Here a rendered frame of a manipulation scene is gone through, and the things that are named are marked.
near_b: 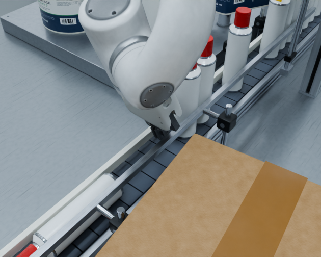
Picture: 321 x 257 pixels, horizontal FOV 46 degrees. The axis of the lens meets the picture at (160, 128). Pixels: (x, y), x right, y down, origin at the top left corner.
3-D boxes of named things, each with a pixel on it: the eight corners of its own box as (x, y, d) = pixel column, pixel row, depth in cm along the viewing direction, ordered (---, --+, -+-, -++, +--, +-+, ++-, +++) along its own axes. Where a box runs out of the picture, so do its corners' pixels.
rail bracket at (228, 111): (202, 148, 86) (208, 90, 75) (229, 162, 83) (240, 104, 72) (193, 156, 85) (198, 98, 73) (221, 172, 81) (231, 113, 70)
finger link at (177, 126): (188, 126, 66) (172, 126, 71) (158, 95, 63) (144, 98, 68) (184, 131, 66) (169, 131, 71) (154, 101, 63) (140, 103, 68)
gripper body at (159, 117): (177, 72, 59) (188, 110, 69) (129, 50, 64) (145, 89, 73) (149, 107, 57) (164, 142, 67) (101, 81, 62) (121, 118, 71)
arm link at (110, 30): (173, 76, 56) (147, 40, 61) (152, 8, 45) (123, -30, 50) (123, 103, 56) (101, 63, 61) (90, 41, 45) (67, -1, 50)
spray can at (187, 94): (181, 120, 86) (185, 39, 72) (200, 129, 84) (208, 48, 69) (167, 132, 83) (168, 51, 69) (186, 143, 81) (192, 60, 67)
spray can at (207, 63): (194, 107, 89) (201, 28, 75) (213, 116, 87) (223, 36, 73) (182, 119, 86) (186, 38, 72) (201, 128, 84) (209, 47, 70)
